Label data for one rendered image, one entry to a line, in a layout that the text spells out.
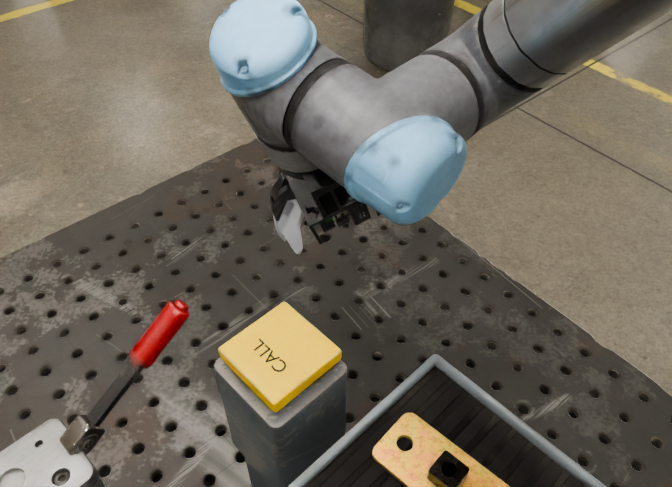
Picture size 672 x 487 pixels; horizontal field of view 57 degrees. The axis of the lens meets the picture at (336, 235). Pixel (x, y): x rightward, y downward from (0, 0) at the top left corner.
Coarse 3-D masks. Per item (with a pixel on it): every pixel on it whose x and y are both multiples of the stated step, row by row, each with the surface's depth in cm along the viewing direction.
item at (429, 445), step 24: (408, 432) 37; (432, 432) 37; (384, 456) 36; (408, 456) 36; (432, 456) 36; (456, 456) 36; (408, 480) 35; (432, 480) 35; (456, 480) 34; (480, 480) 35
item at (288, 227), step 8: (288, 200) 67; (296, 200) 67; (288, 208) 68; (296, 208) 67; (288, 216) 69; (296, 216) 68; (280, 224) 71; (288, 224) 70; (296, 224) 68; (280, 232) 73; (288, 232) 70; (296, 232) 68; (288, 240) 71; (296, 240) 69; (296, 248) 69
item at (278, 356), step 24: (288, 312) 44; (240, 336) 42; (264, 336) 42; (288, 336) 42; (312, 336) 42; (240, 360) 41; (264, 360) 41; (288, 360) 41; (312, 360) 41; (336, 360) 42; (264, 384) 40; (288, 384) 40
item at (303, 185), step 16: (288, 176) 63; (304, 176) 56; (320, 176) 58; (304, 192) 62; (320, 192) 56; (336, 192) 61; (304, 208) 61; (320, 208) 58; (336, 208) 60; (352, 208) 61; (320, 224) 64; (320, 240) 64
